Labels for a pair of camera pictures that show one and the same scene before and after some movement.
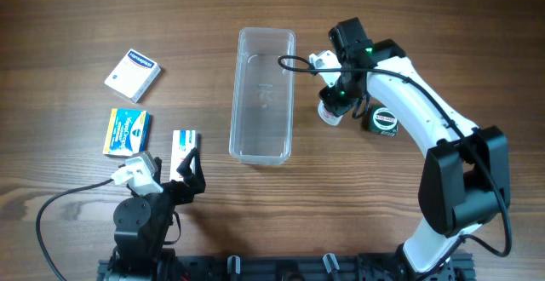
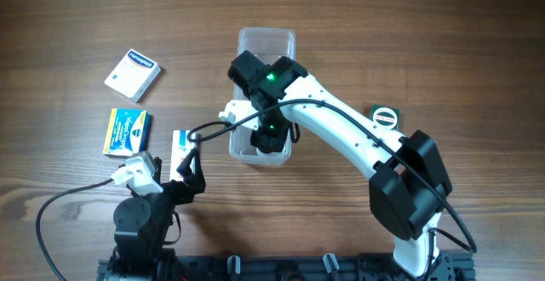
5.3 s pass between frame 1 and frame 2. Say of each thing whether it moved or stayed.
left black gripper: stayed
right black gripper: moved
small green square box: stayed
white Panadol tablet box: stayed
